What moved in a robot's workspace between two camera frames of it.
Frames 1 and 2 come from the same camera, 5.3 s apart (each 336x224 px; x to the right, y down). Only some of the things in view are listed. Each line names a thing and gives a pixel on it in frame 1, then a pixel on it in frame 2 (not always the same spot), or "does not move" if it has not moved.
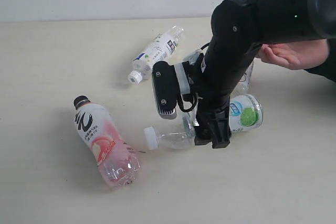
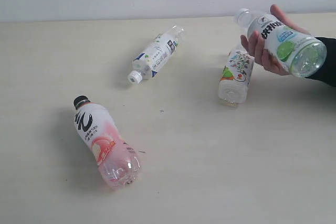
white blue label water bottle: [161, 49] does not move
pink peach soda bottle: [118, 164] does not move
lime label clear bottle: [245, 114] -> [302, 56]
